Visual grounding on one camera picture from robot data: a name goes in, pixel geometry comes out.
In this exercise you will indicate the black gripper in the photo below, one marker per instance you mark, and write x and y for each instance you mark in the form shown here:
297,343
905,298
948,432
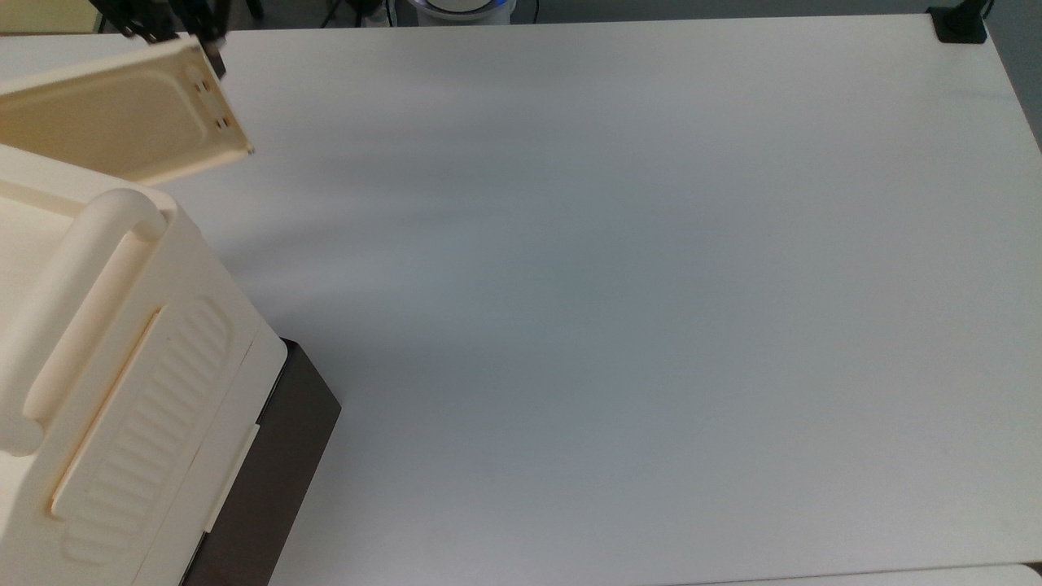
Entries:
183,11

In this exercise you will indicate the cream cabinet door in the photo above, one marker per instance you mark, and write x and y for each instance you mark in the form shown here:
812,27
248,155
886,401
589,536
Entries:
122,114

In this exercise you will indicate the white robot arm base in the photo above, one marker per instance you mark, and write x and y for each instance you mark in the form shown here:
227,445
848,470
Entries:
460,11

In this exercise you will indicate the cream plastic cabinet body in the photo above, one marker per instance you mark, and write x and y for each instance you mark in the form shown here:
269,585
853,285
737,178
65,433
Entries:
171,382

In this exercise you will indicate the dark brown cabinet base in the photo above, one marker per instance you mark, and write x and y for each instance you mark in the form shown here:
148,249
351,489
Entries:
277,456

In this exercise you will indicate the black chair leg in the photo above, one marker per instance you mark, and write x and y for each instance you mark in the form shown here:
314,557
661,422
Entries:
254,7

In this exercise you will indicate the yellow wooden furniture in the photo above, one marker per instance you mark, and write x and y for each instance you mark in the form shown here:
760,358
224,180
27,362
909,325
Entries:
41,15

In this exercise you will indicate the black table clamp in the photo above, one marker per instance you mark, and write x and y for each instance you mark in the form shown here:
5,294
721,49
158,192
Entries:
961,26

